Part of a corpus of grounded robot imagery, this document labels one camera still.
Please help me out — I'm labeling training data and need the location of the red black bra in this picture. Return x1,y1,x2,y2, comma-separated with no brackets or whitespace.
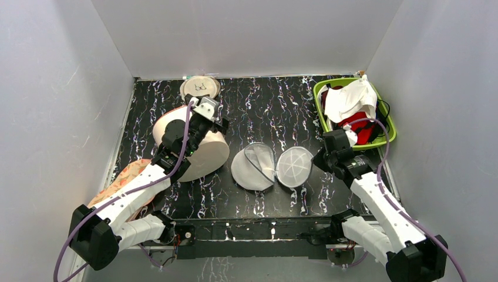
337,112,380,145

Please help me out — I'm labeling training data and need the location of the white bra from bag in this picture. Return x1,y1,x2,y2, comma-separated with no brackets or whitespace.
324,75,378,123

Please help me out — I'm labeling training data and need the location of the white mesh laundry bag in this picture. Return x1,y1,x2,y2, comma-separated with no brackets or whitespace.
231,143,313,191

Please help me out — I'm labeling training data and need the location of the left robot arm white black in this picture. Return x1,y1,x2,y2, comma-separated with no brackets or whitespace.
66,97,230,271

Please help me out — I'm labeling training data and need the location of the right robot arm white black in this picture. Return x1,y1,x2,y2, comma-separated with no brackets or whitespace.
313,129,447,281

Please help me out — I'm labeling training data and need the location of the large beige cylindrical laundry bag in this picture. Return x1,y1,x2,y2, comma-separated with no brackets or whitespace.
153,106,230,182

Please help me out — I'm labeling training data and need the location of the small beige round bra bag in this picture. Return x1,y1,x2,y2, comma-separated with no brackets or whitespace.
180,76,221,102

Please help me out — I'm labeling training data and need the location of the dark red bra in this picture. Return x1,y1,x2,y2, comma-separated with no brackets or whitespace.
326,83,344,90

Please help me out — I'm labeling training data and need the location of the pink floral flat laundry bag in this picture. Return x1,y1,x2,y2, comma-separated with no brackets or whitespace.
88,159,151,207

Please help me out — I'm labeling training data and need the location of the green plastic basin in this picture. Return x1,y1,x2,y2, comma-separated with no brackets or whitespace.
313,78,397,152

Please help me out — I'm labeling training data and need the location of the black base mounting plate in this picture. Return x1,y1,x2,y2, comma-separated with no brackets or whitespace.
139,217,369,261

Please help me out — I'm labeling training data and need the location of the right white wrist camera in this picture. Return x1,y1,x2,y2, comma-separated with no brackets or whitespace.
344,129,358,147

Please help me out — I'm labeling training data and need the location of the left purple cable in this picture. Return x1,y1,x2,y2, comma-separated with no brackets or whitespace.
52,100,196,282

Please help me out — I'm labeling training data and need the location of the purple cable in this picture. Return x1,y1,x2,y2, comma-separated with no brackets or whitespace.
346,118,469,282
52,100,196,282

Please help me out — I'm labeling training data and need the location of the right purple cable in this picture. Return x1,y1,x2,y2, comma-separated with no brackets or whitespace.
346,118,469,282

